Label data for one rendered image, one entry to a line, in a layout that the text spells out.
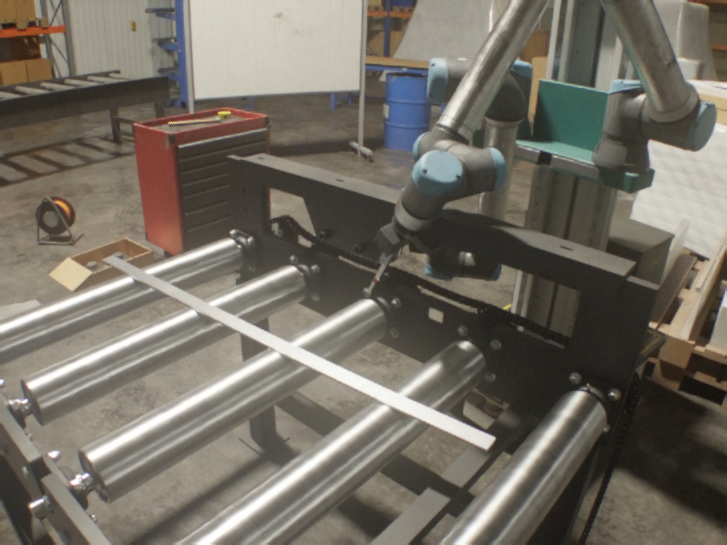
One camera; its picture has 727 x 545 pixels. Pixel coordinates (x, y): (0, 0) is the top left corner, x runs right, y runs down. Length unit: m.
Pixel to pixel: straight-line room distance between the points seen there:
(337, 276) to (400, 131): 5.32
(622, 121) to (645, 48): 0.37
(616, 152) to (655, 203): 2.92
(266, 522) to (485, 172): 0.77
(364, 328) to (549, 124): 1.11
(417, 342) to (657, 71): 0.94
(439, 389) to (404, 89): 5.78
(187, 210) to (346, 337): 2.28
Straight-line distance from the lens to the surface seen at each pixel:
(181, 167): 3.39
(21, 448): 1.11
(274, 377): 1.22
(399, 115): 6.83
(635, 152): 1.84
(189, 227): 3.52
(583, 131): 2.07
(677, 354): 2.96
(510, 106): 1.47
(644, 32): 1.48
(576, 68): 2.17
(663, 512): 2.39
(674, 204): 4.65
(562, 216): 2.26
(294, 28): 6.03
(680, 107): 1.68
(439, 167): 1.10
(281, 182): 1.67
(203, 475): 2.28
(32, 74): 10.25
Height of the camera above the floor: 1.62
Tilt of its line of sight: 27 degrees down
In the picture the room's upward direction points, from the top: 3 degrees clockwise
